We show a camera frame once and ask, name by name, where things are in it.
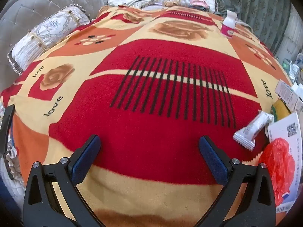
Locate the long white carton box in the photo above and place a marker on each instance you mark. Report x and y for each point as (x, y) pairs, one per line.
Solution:
(285, 92)

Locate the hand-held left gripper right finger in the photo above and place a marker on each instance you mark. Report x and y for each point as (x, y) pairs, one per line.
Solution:
(213, 160)

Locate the white packet red print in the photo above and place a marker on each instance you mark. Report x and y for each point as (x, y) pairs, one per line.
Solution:
(291, 127)

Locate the green patterned curtain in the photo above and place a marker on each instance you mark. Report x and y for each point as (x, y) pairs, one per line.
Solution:
(255, 4)

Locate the white crimped wrapper packet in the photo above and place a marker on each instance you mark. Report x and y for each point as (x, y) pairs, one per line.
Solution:
(253, 127)

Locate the red plastic bag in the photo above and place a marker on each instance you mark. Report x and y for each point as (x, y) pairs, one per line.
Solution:
(279, 165)

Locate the yellow sponge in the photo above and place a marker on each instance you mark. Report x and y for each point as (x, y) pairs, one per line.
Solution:
(280, 108)

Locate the white embroidered bolster cushion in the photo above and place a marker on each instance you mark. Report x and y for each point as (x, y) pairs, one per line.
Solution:
(47, 33)

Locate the white lace-covered standing unit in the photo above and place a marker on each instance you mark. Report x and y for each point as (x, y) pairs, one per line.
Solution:
(294, 33)

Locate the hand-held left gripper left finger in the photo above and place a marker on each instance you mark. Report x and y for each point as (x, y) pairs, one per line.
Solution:
(85, 158)

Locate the red orange printed blanket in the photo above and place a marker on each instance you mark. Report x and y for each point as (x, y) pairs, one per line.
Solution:
(153, 123)

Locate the small white pink-label bottle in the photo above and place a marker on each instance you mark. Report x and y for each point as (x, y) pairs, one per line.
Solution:
(228, 26)

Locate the pink cloth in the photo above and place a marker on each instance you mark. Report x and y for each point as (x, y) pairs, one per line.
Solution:
(198, 2)

